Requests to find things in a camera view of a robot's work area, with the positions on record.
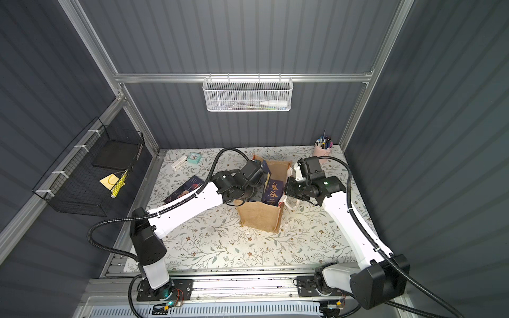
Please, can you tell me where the dark portrait book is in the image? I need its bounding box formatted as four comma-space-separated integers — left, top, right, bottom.
163, 176, 204, 204
262, 179, 284, 206

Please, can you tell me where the jute canvas Christmas bag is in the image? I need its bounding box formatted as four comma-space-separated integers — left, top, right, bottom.
237, 155, 292, 233

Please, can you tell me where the blue book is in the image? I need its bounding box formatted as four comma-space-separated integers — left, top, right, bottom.
261, 160, 271, 188

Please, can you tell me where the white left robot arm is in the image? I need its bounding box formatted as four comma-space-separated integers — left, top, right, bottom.
130, 160, 268, 292

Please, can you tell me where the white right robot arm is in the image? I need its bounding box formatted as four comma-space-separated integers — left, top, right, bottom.
284, 156, 410, 310

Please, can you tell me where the pink pen cup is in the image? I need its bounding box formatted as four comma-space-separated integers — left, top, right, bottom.
314, 130, 334, 157

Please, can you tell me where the floral table cloth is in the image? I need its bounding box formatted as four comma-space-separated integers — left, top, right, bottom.
147, 146, 355, 272

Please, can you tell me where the white marker in basket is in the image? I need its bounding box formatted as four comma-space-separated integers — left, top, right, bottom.
255, 100, 288, 109

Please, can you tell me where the yellow sticky note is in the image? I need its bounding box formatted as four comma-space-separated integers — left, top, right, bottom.
99, 174, 125, 192

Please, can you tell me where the white wire basket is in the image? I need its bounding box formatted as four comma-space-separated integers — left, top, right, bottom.
202, 76, 294, 112

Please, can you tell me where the black wire wall basket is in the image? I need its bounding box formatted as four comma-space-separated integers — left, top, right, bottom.
33, 118, 144, 217

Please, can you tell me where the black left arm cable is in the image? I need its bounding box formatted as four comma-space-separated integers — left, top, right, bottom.
86, 148, 251, 318

